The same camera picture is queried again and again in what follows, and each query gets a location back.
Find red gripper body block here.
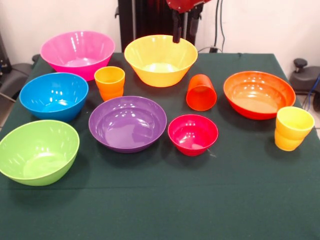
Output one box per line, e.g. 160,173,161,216
166,0,212,13

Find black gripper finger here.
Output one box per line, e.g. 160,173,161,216
171,11,183,44
189,9,201,38

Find red-orange cup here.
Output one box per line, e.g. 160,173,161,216
185,73,218,112

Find purple bowl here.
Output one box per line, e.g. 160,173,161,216
88,95,168,154

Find small crimson bowl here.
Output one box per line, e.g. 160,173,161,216
167,114,220,157

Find large yellow-orange bowl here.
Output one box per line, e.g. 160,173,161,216
123,34,199,88

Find orange cup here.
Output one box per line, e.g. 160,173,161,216
93,65,126,102

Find shallow red-orange bowl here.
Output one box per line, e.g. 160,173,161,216
223,70,297,121

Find large pink bowl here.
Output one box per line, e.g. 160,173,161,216
39,30,116,82

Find blue bowl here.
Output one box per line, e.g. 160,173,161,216
19,72,90,123

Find yellow cup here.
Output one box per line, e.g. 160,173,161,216
274,106,316,152

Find dark green tablecloth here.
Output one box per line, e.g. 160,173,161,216
0,52,320,240

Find black device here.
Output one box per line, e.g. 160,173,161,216
0,32,11,75

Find green bowl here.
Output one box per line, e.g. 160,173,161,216
0,119,81,187

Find black hanging cables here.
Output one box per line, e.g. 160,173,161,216
212,0,227,54

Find blue cable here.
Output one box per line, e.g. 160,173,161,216
306,74,320,111

